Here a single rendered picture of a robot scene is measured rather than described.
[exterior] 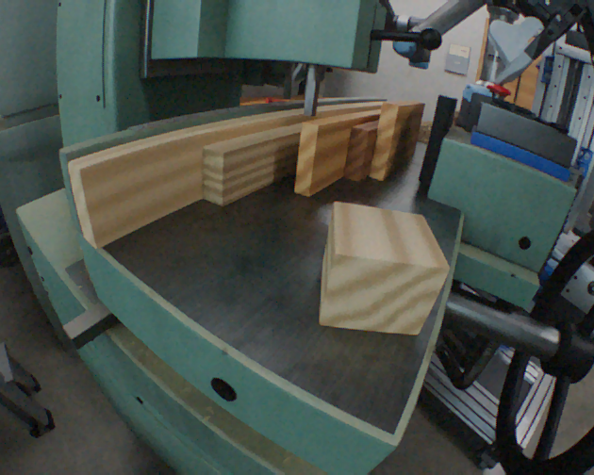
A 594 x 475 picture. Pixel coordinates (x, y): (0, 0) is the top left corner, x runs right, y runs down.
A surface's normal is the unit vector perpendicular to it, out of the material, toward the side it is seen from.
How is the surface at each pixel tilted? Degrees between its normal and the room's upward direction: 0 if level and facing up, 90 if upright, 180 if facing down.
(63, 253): 0
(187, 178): 90
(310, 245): 0
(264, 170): 90
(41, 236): 0
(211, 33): 90
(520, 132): 90
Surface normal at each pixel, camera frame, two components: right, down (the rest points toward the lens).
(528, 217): -0.52, 0.40
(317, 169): 0.85, 0.36
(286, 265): 0.11, -0.84
